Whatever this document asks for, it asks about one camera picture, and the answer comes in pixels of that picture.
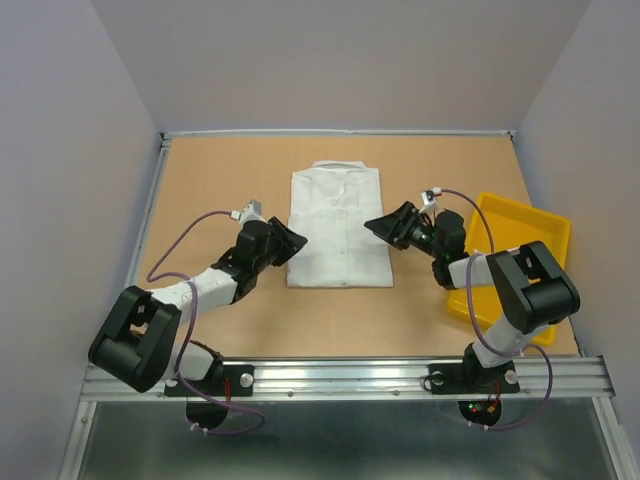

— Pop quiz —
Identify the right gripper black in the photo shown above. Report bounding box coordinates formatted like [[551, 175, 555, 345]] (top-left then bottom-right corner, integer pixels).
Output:
[[362, 201, 442, 260]]

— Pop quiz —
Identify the white long sleeve shirt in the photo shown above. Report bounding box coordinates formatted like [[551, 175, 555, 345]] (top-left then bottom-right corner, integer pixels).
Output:
[[287, 160, 394, 288]]

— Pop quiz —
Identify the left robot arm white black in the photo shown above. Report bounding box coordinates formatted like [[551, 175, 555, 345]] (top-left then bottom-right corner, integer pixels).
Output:
[[88, 217, 308, 392]]

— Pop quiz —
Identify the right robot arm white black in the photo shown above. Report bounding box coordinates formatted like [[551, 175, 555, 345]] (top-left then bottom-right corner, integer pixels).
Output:
[[364, 202, 580, 390]]

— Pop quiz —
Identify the yellow plastic tray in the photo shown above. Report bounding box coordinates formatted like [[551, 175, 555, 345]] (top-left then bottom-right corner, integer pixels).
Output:
[[446, 193, 571, 347]]

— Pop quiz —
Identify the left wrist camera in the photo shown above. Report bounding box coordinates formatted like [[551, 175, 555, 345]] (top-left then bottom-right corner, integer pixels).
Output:
[[230, 199, 266, 225]]

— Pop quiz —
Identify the aluminium mounting rail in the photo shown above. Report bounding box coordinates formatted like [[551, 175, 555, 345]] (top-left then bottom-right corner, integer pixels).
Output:
[[80, 356, 615, 403]]

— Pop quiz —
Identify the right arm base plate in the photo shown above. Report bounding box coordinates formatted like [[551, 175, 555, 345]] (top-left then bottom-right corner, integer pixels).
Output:
[[422, 361, 520, 428]]

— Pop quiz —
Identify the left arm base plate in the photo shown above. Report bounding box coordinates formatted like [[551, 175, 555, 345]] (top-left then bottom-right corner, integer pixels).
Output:
[[163, 363, 262, 436]]

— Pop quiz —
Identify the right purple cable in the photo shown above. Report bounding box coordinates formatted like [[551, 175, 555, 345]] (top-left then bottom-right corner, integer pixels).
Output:
[[429, 187, 555, 432]]

